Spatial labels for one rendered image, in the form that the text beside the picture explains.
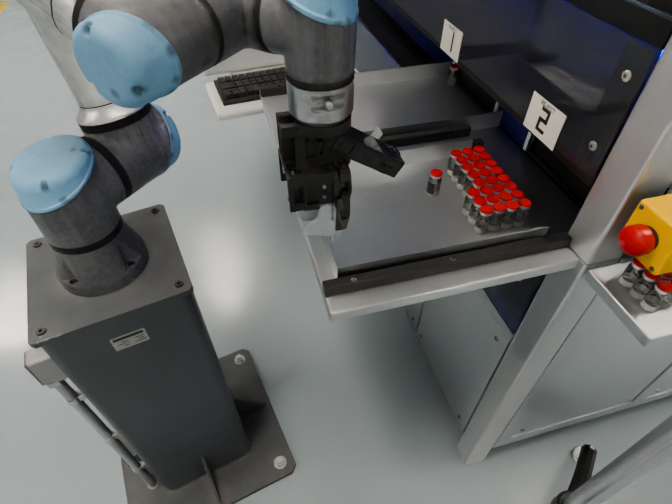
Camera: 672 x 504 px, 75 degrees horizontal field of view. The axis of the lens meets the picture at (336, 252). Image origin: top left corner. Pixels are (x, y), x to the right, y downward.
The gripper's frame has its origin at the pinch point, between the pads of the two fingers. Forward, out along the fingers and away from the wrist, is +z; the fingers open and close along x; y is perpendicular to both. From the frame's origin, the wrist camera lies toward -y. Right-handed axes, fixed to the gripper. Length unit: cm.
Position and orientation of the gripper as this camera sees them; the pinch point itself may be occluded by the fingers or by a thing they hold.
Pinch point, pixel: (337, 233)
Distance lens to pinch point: 66.3
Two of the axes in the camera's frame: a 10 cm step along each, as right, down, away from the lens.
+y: -9.7, 1.8, -1.8
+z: -0.1, 6.9, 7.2
